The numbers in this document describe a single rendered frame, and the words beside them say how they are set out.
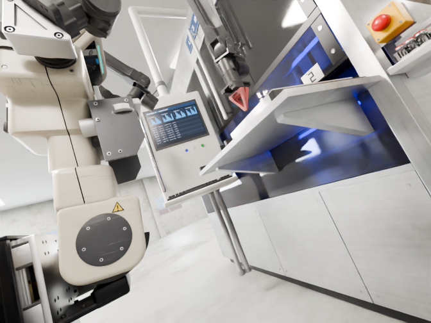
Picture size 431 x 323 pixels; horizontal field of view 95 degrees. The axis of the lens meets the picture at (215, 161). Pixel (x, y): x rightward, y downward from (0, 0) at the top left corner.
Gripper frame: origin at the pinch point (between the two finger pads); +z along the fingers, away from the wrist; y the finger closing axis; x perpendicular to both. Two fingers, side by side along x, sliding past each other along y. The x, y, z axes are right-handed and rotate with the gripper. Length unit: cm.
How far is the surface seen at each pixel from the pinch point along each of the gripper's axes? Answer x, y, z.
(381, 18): -39.4, 17.5, -2.3
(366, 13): -37, 34, -13
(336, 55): -25.7, 24.8, -3.9
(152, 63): 80, 23, -89
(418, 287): -15, 24, 78
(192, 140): 70, 24, -16
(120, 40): 185, 58, -220
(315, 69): -17.7, 26.8, -4.8
